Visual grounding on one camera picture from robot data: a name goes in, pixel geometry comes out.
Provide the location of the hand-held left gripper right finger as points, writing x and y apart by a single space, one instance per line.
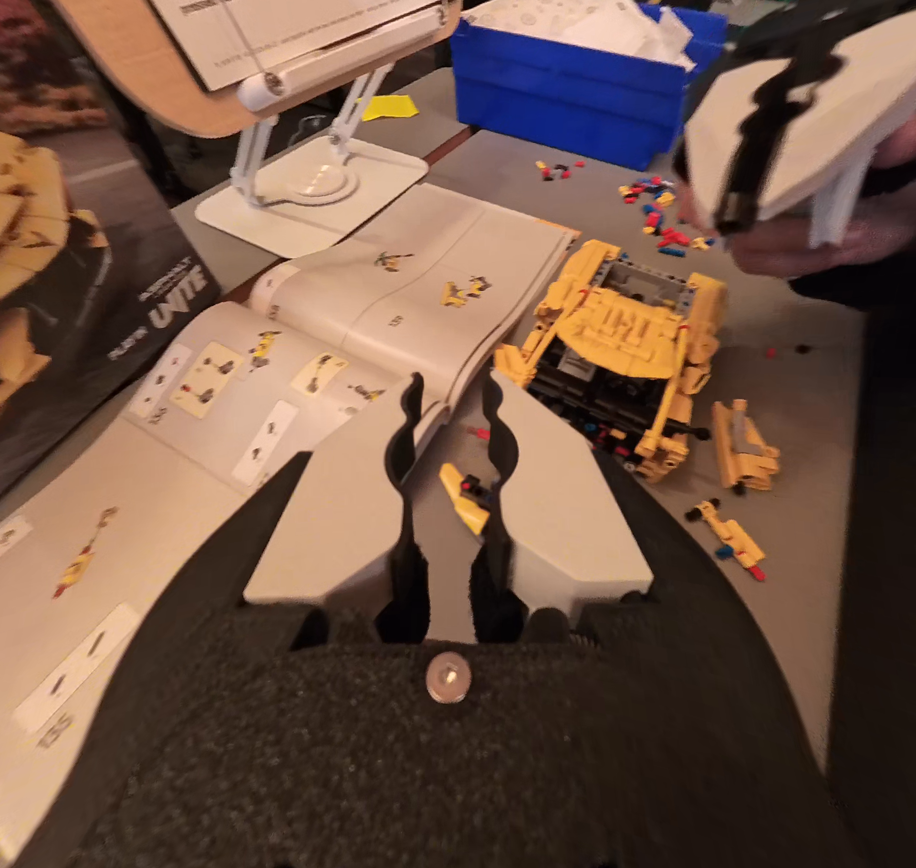
572 524

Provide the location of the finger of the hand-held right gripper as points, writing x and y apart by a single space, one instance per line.
844 116
715 138

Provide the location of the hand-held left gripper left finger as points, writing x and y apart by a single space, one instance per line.
329 524

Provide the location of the pile of coloured brick pins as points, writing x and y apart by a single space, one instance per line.
665 216

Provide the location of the yellow brick link arm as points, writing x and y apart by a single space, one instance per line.
741 542

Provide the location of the small yellow brick subassembly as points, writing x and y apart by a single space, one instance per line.
744 446

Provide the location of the yellow brick car model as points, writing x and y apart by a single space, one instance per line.
615 331

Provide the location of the building instruction booklet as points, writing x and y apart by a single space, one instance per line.
322 295

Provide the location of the person's right forearm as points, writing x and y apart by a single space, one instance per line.
859 292

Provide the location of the grey desk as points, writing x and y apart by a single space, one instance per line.
751 367

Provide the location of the person's right hand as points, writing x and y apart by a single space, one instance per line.
787 252

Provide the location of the blue plastic bin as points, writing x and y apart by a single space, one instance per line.
572 102

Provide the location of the small red black brick cluster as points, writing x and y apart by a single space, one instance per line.
558 170

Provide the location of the white printed paper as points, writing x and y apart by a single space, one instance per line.
572 9

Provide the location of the brown wooden strip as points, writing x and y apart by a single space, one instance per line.
447 146

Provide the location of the dark car set box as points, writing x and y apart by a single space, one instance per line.
107 310

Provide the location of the yellow sticky note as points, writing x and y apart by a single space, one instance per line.
390 108

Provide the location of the white document stand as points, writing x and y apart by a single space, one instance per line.
308 195

